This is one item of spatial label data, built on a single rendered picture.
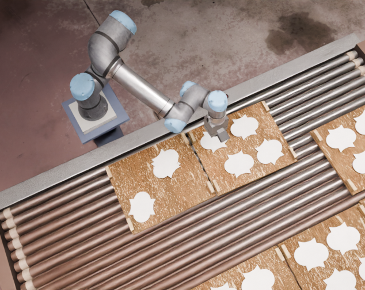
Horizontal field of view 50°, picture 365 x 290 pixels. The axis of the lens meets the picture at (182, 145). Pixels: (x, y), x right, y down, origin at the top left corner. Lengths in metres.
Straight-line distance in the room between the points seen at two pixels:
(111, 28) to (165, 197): 0.77
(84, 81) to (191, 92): 0.57
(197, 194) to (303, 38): 2.03
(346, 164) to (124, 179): 1.02
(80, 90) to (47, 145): 1.28
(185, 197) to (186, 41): 1.84
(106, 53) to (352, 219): 1.24
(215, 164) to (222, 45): 1.66
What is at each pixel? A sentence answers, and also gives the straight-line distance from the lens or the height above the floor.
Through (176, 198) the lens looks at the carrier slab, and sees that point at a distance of 1.79.
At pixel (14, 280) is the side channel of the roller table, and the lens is 1.89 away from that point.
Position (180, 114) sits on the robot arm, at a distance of 1.50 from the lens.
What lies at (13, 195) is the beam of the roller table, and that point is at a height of 0.91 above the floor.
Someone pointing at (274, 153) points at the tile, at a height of 0.95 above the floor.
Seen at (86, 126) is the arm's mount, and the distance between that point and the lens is 2.03.
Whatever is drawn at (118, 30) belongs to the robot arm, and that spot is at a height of 1.49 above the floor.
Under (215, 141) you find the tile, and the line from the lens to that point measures 1.87.
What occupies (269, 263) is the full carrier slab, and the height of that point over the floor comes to 0.94.
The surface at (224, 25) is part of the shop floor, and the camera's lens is 3.46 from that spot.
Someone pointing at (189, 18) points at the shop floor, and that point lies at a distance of 3.50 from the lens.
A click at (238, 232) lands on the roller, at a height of 0.92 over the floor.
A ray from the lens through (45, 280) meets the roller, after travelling 1.87.
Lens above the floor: 2.66
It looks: 67 degrees down
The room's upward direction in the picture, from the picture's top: 6 degrees counter-clockwise
